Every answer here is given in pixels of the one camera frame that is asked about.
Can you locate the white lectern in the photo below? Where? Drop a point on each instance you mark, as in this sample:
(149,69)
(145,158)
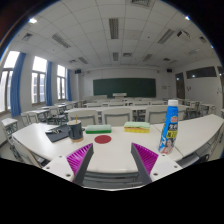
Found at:
(119,95)

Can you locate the white chair middle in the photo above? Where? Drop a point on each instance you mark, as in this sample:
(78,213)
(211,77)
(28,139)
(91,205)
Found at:
(117,116)

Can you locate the blue curtain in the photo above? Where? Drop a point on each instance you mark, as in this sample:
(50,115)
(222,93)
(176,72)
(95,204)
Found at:
(48,84)
(15,86)

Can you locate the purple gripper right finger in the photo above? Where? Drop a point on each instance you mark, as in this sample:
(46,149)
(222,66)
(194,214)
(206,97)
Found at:
(152,166)

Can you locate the green pencil case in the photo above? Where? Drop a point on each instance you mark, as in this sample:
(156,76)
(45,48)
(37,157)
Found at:
(98,129)

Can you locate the black notebook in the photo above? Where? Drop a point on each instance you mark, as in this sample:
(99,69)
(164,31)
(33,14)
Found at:
(58,133)

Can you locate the white chair left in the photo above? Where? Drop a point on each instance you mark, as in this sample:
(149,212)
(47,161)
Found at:
(86,117)

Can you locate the dark mug with wooden base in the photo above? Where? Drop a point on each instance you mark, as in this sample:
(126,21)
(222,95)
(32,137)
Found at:
(75,130)

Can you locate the blue curtain middle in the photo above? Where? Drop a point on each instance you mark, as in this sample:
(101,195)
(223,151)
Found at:
(48,84)

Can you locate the blue white drink bottle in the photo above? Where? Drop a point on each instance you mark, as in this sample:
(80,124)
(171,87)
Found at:
(170,128)

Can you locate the blue curtain left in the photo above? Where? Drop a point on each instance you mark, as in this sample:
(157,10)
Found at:
(15,86)

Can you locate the yellow green sponge stack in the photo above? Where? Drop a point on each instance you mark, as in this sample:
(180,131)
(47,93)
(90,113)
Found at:
(137,127)

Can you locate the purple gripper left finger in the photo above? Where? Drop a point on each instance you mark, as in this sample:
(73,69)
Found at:
(73,166)

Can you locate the green chalkboard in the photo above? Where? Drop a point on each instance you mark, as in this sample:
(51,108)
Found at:
(133,87)

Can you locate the red round coaster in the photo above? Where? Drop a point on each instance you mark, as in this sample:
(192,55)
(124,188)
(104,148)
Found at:
(102,139)

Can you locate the white chair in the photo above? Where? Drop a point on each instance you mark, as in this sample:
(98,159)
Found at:
(117,116)
(156,114)
(86,117)

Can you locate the white chair right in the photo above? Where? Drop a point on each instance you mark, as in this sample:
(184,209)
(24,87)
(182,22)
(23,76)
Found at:
(156,114)

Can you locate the dark door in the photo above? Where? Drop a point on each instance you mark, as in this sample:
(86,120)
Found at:
(180,88)

